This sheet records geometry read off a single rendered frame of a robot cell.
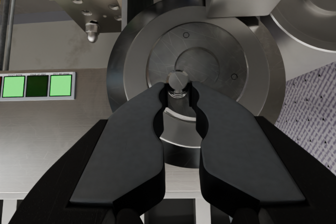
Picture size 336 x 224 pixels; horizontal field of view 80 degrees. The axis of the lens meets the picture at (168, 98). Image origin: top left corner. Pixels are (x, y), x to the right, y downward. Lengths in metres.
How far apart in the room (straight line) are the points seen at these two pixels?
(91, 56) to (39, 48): 0.61
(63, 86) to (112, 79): 0.40
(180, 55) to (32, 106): 0.50
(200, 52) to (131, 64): 0.05
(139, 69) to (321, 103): 0.25
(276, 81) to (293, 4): 0.07
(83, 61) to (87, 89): 1.80
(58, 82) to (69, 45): 1.92
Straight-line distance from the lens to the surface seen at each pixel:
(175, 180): 0.51
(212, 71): 0.15
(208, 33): 0.16
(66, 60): 2.44
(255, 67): 0.17
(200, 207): 0.53
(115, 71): 0.18
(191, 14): 0.18
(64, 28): 2.60
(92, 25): 0.57
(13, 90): 0.64
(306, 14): 0.22
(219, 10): 0.17
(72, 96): 0.55
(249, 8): 0.18
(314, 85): 0.35
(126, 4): 0.21
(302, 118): 0.37
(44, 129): 0.59
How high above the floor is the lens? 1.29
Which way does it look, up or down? 8 degrees down
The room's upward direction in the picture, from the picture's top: 179 degrees clockwise
